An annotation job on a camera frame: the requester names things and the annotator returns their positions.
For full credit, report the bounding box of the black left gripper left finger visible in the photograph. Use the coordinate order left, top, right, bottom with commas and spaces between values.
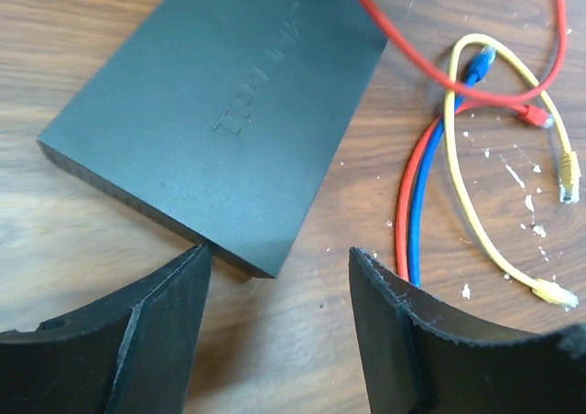
1, 245, 212, 413

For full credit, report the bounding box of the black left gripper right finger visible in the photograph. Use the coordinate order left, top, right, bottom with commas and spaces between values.
349, 247, 585, 413

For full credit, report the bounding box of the yellow ethernet cable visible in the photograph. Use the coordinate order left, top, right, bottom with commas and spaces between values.
443, 33, 582, 312

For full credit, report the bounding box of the black network switch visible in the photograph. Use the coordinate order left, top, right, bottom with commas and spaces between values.
38, 0, 386, 278

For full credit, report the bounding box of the short red ethernet cable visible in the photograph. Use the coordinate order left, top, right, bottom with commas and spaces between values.
341, 0, 570, 104

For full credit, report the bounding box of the long red ethernet cable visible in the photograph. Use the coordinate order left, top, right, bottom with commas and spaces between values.
394, 101, 555, 282

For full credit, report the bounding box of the blue ethernet cable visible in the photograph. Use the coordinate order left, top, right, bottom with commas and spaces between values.
407, 45, 498, 289

